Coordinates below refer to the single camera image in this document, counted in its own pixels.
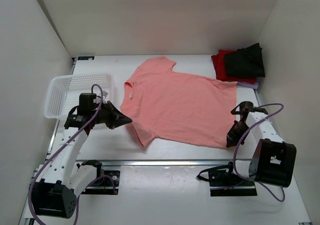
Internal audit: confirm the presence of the white plastic basket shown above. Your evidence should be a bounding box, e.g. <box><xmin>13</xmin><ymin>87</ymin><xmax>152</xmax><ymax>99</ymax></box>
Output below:
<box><xmin>43</xmin><ymin>73</ymin><xmax>115</xmax><ymax>120</ymax></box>

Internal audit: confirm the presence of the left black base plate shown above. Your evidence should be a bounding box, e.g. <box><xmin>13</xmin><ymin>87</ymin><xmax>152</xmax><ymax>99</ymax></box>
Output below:
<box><xmin>82</xmin><ymin>166</ymin><xmax>121</xmax><ymax>196</ymax></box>

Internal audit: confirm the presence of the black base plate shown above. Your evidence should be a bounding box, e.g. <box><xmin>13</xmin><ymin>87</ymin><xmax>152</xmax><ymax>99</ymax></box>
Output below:
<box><xmin>82</xmin><ymin>166</ymin><xmax>121</xmax><ymax>196</ymax></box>
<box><xmin>208</xmin><ymin>168</ymin><xmax>258</xmax><ymax>197</ymax></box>

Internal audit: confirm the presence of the black folded t shirt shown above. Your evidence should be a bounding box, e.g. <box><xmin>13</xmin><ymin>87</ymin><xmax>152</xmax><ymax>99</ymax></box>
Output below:
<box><xmin>224</xmin><ymin>43</ymin><xmax>266</xmax><ymax>79</ymax></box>

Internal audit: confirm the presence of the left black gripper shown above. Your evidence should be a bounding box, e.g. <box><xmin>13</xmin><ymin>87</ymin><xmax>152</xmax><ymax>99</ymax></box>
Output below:
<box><xmin>93</xmin><ymin>98</ymin><xmax>133</xmax><ymax>127</ymax></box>

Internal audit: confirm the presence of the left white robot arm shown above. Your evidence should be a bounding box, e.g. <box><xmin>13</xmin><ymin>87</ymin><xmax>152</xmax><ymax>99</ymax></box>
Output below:
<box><xmin>28</xmin><ymin>92</ymin><xmax>132</xmax><ymax>219</ymax></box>

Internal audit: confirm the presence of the pink t shirt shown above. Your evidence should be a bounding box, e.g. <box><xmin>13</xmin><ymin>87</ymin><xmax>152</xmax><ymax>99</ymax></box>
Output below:
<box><xmin>120</xmin><ymin>56</ymin><xmax>237</xmax><ymax>149</ymax></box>

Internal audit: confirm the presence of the red folded t shirt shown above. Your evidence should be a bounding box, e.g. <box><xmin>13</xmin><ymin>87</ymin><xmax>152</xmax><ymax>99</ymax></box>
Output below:
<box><xmin>211</xmin><ymin>49</ymin><xmax>257</xmax><ymax>84</ymax></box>

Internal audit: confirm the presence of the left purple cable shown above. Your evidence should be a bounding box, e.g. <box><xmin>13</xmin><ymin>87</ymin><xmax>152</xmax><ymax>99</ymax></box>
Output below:
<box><xmin>27</xmin><ymin>84</ymin><xmax>120</xmax><ymax>225</ymax></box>

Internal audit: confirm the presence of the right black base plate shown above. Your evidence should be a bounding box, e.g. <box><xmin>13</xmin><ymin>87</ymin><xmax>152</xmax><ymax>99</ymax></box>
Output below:
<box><xmin>208</xmin><ymin>168</ymin><xmax>258</xmax><ymax>197</ymax></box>

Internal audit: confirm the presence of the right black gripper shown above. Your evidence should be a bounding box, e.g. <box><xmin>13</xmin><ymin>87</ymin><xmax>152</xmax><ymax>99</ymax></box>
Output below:
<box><xmin>225</xmin><ymin>120</ymin><xmax>251</xmax><ymax>148</ymax></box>

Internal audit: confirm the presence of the lavender folded t shirt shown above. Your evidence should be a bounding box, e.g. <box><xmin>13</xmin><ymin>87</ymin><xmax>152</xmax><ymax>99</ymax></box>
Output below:
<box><xmin>237</xmin><ymin>81</ymin><xmax>259</xmax><ymax>90</ymax></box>

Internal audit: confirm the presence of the aluminium rail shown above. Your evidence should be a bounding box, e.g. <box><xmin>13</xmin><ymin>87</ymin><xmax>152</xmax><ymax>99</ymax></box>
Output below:
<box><xmin>46</xmin><ymin>158</ymin><xmax>256</xmax><ymax>168</ymax></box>

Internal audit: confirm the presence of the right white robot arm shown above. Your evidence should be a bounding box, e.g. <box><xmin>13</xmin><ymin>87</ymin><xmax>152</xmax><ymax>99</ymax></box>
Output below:
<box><xmin>196</xmin><ymin>101</ymin><xmax>297</xmax><ymax>189</ymax></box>

